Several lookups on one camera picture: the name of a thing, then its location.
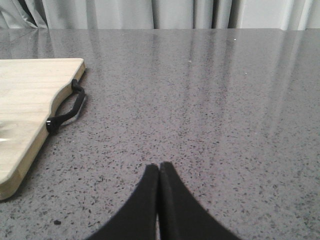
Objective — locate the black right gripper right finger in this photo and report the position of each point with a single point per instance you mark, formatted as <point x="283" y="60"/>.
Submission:
<point x="181" y="217"/>

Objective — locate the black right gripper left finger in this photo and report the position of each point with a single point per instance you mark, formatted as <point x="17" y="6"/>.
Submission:
<point x="136" y="220"/>

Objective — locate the light wooden cutting board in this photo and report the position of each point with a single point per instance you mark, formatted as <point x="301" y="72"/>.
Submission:
<point x="31" y="90"/>

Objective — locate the grey curtain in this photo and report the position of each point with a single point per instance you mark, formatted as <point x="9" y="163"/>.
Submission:
<point x="160" y="14"/>

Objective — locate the black cutting board handle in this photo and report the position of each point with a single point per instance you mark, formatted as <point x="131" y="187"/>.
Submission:
<point x="54" y="122"/>

